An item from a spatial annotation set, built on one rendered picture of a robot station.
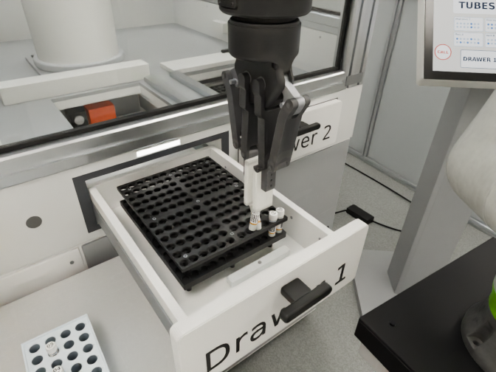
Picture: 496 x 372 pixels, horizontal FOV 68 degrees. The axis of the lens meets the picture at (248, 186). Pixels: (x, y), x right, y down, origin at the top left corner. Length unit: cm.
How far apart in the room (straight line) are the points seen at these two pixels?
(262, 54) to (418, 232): 117
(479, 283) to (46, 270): 71
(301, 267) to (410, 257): 112
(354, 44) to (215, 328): 70
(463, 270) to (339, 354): 86
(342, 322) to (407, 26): 155
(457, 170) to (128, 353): 53
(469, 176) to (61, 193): 59
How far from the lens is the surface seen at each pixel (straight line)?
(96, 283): 68
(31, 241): 67
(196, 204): 57
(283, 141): 40
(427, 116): 225
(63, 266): 72
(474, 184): 56
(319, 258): 47
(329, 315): 158
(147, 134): 64
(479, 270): 73
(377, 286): 168
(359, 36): 91
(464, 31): 112
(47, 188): 62
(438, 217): 143
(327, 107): 87
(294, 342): 149
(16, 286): 72
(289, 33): 38
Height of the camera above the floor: 124
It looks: 35 degrees down
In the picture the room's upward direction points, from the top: 2 degrees clockwise
